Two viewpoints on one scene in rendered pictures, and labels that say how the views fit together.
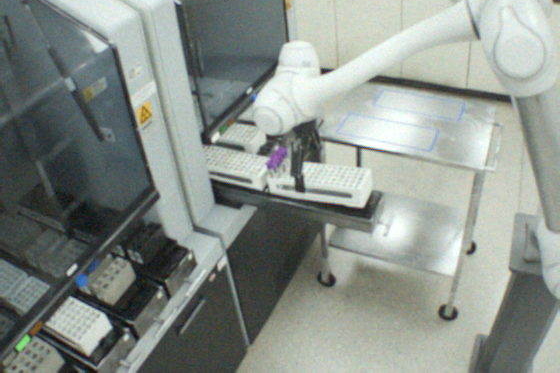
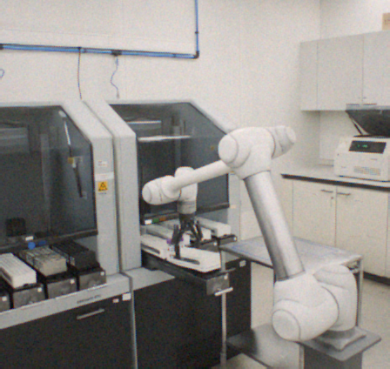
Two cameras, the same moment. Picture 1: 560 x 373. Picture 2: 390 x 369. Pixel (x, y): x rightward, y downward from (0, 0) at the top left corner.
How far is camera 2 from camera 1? 1.26 m
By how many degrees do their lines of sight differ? 34
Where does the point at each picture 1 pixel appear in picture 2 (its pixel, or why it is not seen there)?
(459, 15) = not seen: hidden behind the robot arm
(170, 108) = (120, 191)
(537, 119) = (251, 192)
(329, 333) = not seen: outside the picture
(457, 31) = not seen: hidden behind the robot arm
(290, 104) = (158, 187)
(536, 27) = (236, 135)
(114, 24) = (95, 136)
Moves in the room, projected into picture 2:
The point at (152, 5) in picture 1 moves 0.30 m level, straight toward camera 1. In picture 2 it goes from (121, 135) to (98, 139)
